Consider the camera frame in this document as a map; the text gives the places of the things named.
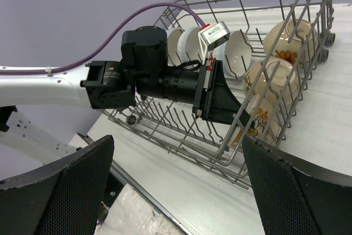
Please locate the white blue-striped bowl middle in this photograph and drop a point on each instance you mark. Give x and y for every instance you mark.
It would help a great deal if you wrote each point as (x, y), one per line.
(188, 47)

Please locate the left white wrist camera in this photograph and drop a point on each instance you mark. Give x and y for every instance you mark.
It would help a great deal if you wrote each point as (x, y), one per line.
(212, 36)

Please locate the grey wire dish rack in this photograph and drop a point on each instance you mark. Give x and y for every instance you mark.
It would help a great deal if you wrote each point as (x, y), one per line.
(274, 47)

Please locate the white blue-striped bowl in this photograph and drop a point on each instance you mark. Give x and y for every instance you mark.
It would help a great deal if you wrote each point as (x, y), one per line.
(173, 36)
(188, 47)
(235, 54)

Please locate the white blue-striped bowl left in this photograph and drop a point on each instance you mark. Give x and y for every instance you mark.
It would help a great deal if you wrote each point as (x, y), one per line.
(173, 36)

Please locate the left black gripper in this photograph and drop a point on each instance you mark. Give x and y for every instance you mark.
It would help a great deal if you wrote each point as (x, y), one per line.
(223, 104)

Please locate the white blue-striped bowl right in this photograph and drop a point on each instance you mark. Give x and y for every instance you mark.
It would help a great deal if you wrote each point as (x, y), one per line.
(235, 54)

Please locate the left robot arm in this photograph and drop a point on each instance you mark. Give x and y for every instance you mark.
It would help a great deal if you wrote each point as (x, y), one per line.
(143, 71)

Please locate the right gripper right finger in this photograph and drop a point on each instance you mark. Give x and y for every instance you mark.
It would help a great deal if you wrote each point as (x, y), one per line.
(295, 196)

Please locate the beige floral bowl front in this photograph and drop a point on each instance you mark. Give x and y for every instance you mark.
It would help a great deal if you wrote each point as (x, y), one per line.
(263, 115)

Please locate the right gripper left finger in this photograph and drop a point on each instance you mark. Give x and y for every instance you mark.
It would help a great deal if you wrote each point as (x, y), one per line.
(62, 197)

